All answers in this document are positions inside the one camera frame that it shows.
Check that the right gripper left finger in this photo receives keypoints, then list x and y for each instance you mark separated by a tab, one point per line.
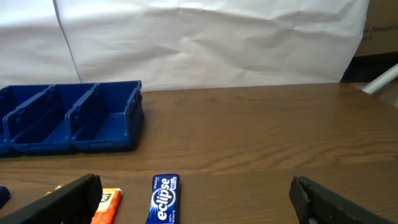
62	202

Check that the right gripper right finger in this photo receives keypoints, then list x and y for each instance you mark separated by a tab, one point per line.
326	208

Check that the orange candy box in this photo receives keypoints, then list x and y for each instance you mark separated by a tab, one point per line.
109	208

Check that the gold wrapped candy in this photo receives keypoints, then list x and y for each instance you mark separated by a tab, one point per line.
57	187

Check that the blue candy pack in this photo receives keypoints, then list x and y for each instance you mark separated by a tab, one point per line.
3	196
163	202

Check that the blue tray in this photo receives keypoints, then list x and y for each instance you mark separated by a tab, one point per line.
105	130

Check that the white pipe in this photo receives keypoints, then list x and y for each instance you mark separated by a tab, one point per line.
382	79

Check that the brown cardboard box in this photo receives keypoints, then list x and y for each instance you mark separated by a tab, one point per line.
381	28

